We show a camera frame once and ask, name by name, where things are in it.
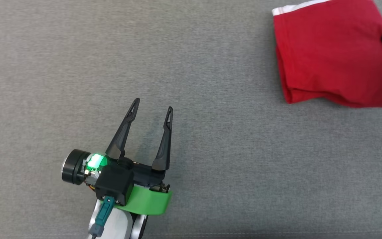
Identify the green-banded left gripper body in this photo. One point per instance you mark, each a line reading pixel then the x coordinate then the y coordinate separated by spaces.
pixel 148 200

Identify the red and white t-shirt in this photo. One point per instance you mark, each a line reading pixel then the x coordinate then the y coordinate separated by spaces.
pixel 327 56

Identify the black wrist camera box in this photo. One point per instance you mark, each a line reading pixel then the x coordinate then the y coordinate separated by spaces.
pixel 114 184

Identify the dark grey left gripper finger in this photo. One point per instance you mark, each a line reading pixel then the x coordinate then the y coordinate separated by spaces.
pixel 121 136
pixel 164 149

